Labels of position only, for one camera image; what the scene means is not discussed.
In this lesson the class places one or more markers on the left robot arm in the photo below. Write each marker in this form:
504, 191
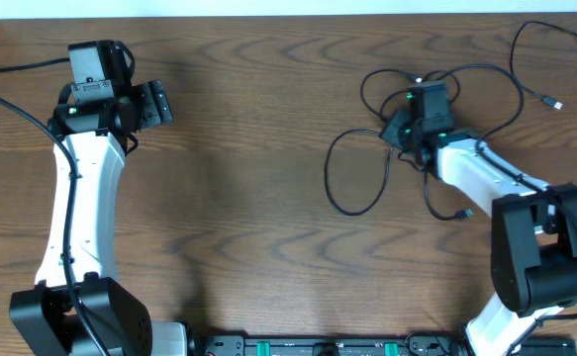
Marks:
77, 306

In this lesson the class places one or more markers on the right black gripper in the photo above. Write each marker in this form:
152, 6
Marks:
390, 133

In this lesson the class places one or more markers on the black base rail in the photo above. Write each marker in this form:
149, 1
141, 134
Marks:
418, 343

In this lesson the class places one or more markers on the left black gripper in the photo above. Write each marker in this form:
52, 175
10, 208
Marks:
154, 104

